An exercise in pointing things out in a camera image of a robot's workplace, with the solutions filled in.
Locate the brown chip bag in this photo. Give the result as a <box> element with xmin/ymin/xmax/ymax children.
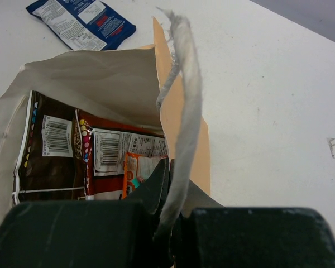
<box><xmin>12</xmin><ymin>91</ymin><xmax>85</xmax><ymax>204</ymax></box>

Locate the brown paper bag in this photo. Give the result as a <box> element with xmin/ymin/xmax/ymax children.
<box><xmin>0</xmin><ymin>10</ymin><xmax>210</xmax><ymax>232</ymax></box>

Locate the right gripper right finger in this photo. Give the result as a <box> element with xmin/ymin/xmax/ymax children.
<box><xmin>171</xmin><ymin>183</ymin><xmax>335</xmax><ymax>267</ymax></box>

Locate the red Doritos chip bag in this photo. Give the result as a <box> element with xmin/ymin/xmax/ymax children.
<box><xmin>75</xmin><ymin>109</ymin><xmax>168</xmax><ymax>200</ymax></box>

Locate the blue snack bag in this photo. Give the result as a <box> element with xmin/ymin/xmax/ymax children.
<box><xmin>26</xmin><ymin>0</ymin><xmax>136</xmax><ymax>51</ymax></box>

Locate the teal Fox's candy bag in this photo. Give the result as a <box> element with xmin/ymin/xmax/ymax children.
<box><xmin>131</xmin><ymin>177</ymin><xmax>141</xmax><ymax>189</ymax></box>

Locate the orange snack packet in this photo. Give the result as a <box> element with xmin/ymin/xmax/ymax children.
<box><xmin>122</xmin><ymin>152</ymin><xmax>166</xmax><ymax>199</ymax></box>

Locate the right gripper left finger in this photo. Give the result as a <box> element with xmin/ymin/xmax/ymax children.
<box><xmin>0</xmin><ymin>159</ymin><xmax>170</xmax><ymax>267</ymax></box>

